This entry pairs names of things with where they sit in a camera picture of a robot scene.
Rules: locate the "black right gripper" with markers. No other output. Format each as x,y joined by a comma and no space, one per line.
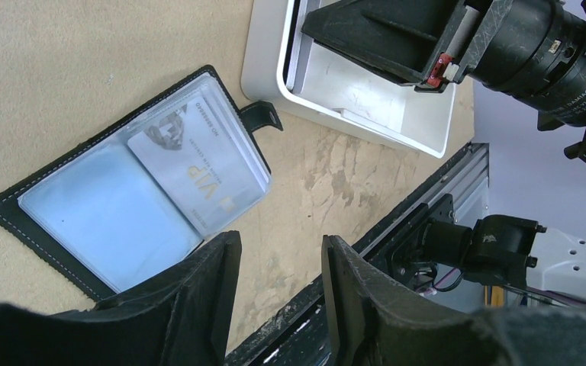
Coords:
533,51

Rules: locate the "white VIP card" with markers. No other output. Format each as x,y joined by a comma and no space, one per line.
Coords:
202,160

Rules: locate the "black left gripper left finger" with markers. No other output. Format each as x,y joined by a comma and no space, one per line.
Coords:
180,316

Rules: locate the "white tray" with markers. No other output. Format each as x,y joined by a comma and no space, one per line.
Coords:
339,94

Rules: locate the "stack of VIP cards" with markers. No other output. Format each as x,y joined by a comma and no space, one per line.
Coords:
299,47

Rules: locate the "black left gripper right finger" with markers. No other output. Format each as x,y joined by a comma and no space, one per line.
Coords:
375,320

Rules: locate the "aluminium frame rail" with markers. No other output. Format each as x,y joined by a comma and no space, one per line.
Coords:
465,177

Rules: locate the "black leather card holder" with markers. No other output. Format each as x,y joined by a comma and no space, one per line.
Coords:
98,217

